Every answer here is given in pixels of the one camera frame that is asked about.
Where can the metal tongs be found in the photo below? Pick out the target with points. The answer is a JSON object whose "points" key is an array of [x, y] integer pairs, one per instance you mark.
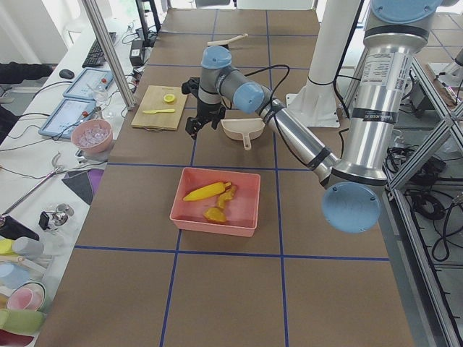
{"points": [[57, 169]]}

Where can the near blue teach pendant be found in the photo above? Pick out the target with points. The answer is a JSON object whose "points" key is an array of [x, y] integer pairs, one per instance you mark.
{"points": [[66, 117]]}

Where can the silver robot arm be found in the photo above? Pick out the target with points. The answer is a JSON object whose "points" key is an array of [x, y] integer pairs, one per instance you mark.
{"points": [[395, 32]]}

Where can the black keyboard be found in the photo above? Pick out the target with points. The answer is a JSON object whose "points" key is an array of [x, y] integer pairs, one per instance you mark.
{"points": [[95, 56]]}

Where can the black power adapter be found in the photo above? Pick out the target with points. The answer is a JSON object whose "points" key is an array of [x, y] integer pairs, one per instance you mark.
{"points": [[137, 53]]}

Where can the white camera mast base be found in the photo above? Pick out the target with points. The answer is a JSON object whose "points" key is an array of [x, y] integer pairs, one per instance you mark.
{"points": [[315, 104]]}

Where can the black computer mouse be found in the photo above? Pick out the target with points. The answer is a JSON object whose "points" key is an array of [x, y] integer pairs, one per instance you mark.
{"points": [[67, 74]]}

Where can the yellow plastic toy knife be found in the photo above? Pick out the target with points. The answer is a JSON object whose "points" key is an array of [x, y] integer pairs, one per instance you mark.
{"points": [[156, 111]]}

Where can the pink bowl with ice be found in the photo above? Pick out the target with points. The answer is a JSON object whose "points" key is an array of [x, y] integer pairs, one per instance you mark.
{"points": [[93, 136]]}

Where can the blue teach pendant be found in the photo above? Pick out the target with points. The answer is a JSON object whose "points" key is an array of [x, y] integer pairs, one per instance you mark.
{"points": [[87, 81], [66, 117]]}

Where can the metal jigger cup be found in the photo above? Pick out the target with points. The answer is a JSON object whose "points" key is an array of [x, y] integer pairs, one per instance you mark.
{"points": [[97, 113]]}

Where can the pink cup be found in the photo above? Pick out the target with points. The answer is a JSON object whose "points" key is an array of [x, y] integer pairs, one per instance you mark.
{"points": [[26, 298]]}

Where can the person in dark clothes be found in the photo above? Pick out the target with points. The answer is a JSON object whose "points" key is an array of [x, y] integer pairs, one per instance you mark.
{"points": [[15, 73]]}

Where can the beige brush black bristles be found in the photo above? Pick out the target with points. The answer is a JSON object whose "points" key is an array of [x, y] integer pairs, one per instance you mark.
{"points": [[225, 42]]}

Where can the far blue teach pendant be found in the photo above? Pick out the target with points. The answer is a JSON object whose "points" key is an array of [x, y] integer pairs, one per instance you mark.
{"points": [[87, 81]]}

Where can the pink plastic bin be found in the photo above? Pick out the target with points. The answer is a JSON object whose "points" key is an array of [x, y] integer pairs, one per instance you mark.
{"points": [[214, 201]]}

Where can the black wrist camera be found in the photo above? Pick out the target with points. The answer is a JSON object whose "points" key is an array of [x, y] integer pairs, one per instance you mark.
{"points": [[191, 86]]}

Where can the aluminium frame post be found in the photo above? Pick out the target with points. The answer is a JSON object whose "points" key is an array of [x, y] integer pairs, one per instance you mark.
{"points": [[102, 35]]}

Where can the tan toy ginger root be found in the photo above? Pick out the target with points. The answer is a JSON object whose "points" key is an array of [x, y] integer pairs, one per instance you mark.
{"points": [[225, 197]]}

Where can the beige plastic dustpan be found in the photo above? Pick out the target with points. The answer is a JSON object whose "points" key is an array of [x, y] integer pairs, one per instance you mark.
{"points": [[244, 130]]}

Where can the bamboo cutting board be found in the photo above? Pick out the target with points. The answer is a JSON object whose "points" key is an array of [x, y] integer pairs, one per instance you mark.
{"points": [[153, 99]]}

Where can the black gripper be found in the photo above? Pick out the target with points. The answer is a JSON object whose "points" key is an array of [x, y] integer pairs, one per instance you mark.
{"points": [[209, 110]]}

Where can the yellow toy lemon slices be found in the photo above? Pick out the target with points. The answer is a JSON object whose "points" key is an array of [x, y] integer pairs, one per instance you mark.
{"points": [[169, 98]]}

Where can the yellow toy corn cob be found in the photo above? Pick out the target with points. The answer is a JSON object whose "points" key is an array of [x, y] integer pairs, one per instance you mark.
{"points": [[207, 191]]}

